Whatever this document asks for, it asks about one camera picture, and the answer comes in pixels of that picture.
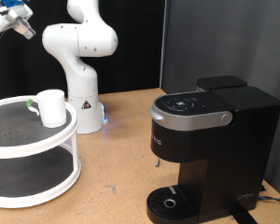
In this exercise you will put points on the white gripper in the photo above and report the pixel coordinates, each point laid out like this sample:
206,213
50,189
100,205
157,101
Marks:
3,20

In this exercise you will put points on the white mug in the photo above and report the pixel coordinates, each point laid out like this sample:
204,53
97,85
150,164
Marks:
53,109

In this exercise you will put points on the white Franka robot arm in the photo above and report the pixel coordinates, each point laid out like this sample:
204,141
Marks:
81,40

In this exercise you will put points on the black Keurig brew head lid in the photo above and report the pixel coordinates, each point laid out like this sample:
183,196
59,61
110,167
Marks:
193,102

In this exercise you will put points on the black Keurig drip tray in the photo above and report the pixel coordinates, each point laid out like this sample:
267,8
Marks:
183,205

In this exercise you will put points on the black Keurig coffee machine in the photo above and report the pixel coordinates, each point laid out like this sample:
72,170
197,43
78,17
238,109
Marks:
233,149

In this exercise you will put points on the white two-tier turntable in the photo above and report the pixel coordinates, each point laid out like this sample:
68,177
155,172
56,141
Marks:
21,152

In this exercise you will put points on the small blue tape scrap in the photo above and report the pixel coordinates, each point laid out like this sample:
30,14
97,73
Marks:
157,162

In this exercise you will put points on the black tape strip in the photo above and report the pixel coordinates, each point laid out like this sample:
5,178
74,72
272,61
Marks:
244,216

